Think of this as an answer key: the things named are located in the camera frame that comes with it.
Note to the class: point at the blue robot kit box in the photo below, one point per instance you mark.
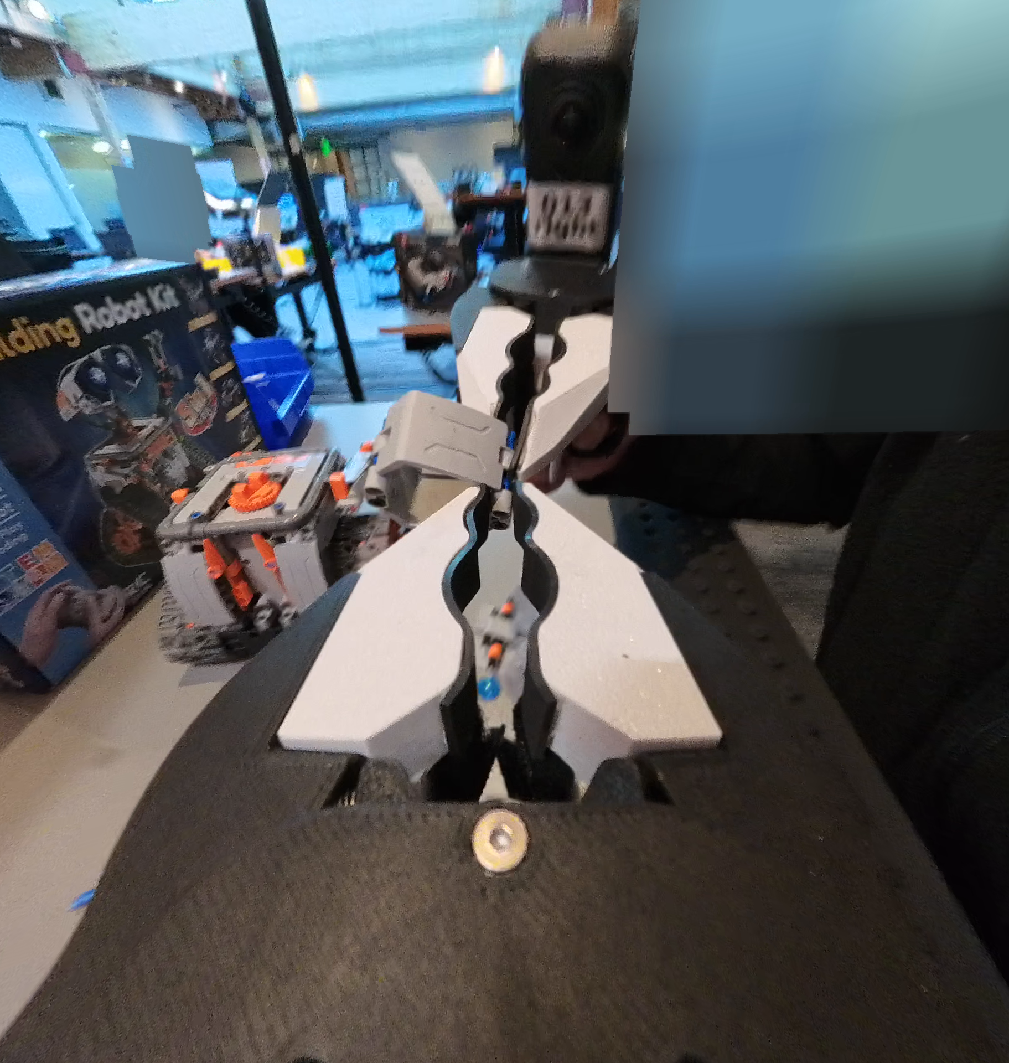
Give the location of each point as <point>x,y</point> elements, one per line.
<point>56,415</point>

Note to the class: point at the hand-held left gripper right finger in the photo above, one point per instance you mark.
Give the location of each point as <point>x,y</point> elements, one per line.
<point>629,664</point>

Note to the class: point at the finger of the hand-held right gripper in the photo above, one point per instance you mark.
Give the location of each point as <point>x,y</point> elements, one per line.
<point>579,390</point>
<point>483,357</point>

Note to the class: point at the wooden work table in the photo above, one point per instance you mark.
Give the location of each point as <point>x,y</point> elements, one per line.
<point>417,328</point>

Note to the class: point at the toy tracked robot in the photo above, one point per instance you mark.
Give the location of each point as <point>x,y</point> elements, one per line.
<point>247,540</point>

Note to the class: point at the toy car box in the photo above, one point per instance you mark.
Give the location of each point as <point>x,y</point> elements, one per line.
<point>434,270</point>

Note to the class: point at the grey panel piece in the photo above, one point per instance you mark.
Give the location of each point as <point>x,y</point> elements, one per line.
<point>446,440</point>

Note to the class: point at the person's right hand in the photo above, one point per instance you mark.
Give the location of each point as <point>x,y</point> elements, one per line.
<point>595,448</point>

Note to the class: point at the black pole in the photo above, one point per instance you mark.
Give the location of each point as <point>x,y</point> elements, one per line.
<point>305,208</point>

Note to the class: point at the grey panel assembly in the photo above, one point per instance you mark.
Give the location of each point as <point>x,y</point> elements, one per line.
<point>497,639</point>

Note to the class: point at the blue storage bin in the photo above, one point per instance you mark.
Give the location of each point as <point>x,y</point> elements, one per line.
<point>276,390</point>

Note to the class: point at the grey connector block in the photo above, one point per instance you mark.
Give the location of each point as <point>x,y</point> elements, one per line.
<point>380,488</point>
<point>502,508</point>

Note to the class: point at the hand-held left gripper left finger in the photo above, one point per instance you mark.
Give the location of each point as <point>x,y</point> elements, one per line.
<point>380,664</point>

